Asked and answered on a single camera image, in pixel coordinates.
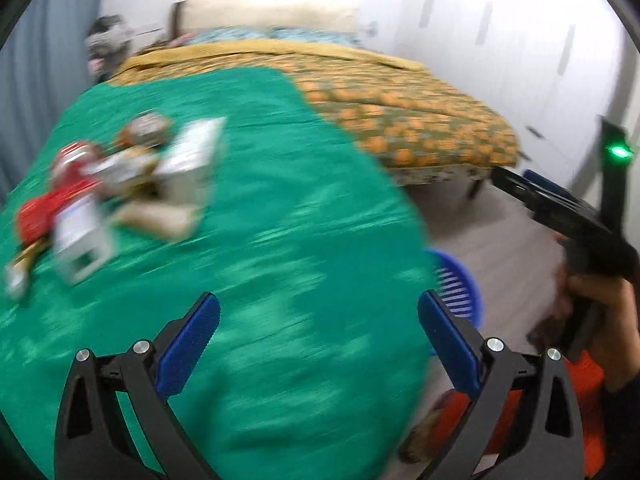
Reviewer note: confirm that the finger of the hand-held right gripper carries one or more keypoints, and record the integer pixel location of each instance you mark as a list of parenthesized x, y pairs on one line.
[(515, 185), (547, 182)]

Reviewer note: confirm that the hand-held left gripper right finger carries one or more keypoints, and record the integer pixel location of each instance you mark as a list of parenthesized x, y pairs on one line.
[(450, 345)]

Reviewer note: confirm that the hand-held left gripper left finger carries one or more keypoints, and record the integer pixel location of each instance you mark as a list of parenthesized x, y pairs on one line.
[(190, 345)]

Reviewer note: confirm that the blue plastic basket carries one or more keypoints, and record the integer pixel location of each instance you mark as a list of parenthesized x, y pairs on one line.
[(457, 280)]

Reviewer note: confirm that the pale snack bag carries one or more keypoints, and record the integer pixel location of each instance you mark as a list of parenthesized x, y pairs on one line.
[(157, 217)]

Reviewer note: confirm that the crushed red can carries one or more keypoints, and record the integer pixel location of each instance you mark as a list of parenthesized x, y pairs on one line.
[(40, 215)]

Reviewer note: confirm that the person's right hand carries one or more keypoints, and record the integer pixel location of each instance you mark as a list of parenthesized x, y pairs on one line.
[(620, 330)]

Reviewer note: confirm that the dark wooden bed leg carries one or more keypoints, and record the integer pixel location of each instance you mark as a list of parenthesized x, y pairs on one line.
[(475, 187)]

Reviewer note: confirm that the brown slipper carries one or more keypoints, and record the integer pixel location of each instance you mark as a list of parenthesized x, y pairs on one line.
[(425, 435)]

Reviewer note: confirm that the white wardrobe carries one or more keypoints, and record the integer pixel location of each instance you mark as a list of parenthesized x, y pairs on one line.
[(525, 60)]

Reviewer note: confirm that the orange pumpkin print bedspread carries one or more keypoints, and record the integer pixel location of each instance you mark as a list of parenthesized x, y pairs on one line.
[(400, 110)]

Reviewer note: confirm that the white carton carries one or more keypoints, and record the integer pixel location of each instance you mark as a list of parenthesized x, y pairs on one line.
[(80, 242), (192, 160)]

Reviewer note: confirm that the green patterned blanket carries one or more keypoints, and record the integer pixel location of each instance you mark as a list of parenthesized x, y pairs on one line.
[(300, 235)]

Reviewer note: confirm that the orange plastic stool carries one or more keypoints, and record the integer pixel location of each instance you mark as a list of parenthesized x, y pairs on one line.
[(592, 410)]

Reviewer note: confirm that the silver crumpled wrapper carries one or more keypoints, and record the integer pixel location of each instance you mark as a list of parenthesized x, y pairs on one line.
[(125, 167)]

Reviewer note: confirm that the red and white packet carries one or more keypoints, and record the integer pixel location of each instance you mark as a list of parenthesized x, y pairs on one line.
[(75, 160)]

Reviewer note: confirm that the orange drink can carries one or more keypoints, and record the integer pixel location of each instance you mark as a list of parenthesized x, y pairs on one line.
[(145, 129)]

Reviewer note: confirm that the blue patterned pillow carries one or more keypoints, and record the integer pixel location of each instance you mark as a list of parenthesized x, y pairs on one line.
[(280, 35)]

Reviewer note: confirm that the grey curtain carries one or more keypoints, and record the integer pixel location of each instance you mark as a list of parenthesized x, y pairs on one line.
[(45, 85)]

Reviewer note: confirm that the pile of clothes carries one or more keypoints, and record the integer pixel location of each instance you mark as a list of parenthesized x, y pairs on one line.
[(106, 42)]

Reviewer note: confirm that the white wall socket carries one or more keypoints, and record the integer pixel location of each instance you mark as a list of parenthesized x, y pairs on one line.
[(370, 27)]

